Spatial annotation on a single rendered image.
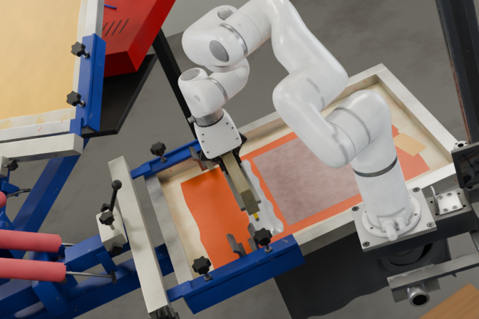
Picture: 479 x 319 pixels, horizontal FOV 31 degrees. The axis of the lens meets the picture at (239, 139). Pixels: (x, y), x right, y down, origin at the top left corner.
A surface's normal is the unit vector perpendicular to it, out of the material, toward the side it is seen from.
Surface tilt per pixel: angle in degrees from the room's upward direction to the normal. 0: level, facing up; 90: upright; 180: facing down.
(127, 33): 0
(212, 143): 90
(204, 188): 0
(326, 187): 0
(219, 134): 90
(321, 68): 39
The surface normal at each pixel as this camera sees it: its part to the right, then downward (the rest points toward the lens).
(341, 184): -0.33, -0.77
